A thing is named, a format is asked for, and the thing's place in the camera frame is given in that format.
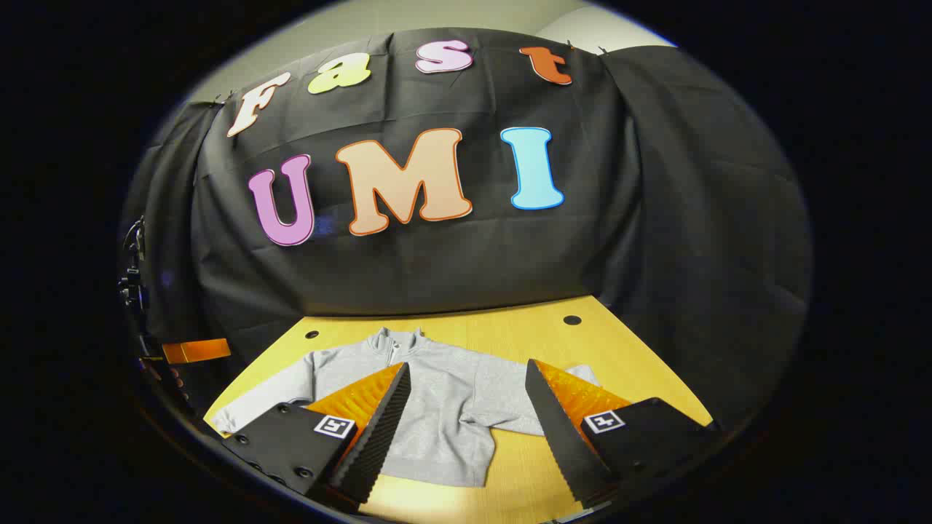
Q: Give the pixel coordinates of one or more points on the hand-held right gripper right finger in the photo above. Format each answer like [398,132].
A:
[553,422]

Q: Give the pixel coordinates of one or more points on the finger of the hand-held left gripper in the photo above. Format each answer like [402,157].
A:
[195,351]

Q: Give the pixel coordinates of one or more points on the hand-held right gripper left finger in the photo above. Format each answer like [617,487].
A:
[382,422]

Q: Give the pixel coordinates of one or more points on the grey zip-neck sweatshirt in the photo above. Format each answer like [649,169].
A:
[451,393]

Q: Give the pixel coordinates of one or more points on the black backdrop cloth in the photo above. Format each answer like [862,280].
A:
[437,269]

